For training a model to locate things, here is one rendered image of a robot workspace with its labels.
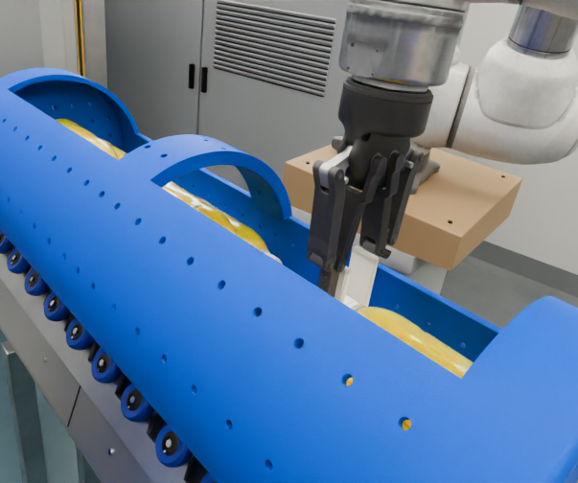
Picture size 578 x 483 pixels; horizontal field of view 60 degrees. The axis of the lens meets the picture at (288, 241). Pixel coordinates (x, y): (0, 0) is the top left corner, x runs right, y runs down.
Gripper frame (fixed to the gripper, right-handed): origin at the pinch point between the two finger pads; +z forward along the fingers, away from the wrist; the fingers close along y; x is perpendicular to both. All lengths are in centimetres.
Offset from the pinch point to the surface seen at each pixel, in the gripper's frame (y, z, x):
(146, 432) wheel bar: 15.6, 20.1, -11.5
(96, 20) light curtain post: -28, -12, -115
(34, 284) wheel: 16.0, 17.2, -42.8
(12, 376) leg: 14, 57, -72
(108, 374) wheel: 16.1, 17.2, -19.5
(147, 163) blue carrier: 11.2, -8.4, -19.3
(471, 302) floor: -210, 114, -60
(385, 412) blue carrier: 15.6, -5.2, 15.1
